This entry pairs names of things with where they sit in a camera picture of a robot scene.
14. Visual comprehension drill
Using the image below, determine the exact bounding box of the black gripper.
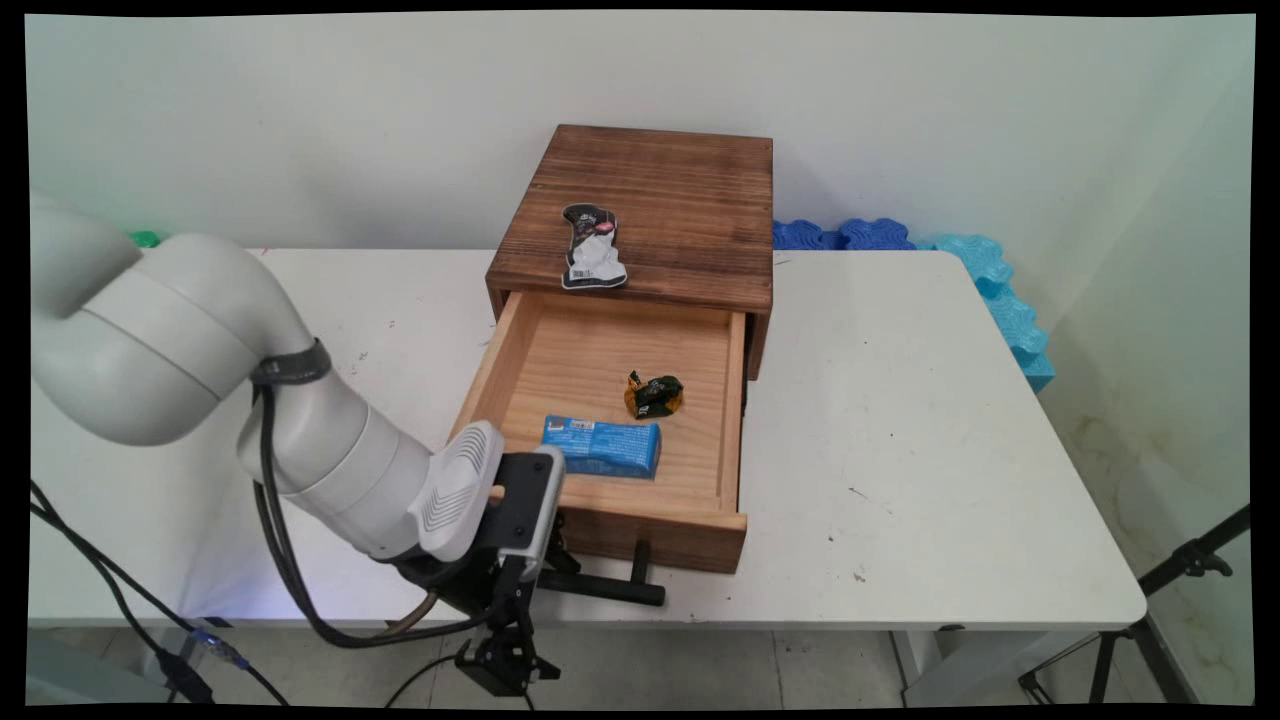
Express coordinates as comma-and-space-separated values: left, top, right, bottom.
395, 512, 583, 699

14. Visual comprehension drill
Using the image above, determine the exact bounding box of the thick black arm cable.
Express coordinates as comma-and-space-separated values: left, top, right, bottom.
250, 384, 493, 650

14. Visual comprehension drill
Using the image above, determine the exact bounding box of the cyan foam mat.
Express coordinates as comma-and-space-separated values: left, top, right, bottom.
914, 232, 1058, 394

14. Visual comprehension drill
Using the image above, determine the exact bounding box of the black strap on arm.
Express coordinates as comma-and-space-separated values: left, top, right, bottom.
249, 339, 334, 387

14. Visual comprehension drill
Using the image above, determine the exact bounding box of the cable with blue connector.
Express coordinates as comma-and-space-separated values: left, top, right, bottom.
188, 627, 293, 707

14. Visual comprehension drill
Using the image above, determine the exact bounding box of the light wooden drawer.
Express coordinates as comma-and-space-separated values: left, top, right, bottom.
447, 290, 750, 576

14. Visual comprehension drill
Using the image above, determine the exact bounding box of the black and gold wrapper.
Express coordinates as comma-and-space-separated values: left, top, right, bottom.
623, 369, 686, 420

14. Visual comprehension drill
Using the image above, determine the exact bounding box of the dark brown wooden cabinet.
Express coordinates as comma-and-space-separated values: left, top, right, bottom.
485, 124, 775, 382

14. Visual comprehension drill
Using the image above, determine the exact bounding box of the black tripod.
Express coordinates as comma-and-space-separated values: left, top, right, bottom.
1017, 504, 1254, 706

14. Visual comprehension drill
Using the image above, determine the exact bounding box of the white black snack packet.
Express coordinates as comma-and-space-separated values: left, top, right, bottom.
560, 203, 630, 292

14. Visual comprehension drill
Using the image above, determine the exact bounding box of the blue snack bar pack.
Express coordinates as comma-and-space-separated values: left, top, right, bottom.
541, 414, 664, 481

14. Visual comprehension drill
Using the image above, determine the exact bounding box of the black bar drawer handle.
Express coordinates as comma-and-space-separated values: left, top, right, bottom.
538, 540, 668, 609

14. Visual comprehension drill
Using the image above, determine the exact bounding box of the thin black floor cable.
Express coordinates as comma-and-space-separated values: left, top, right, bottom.
28, 478, 217, 706

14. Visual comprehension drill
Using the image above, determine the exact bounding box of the silver black wrist camera box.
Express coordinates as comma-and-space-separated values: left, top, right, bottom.
493, 446, 568, 584

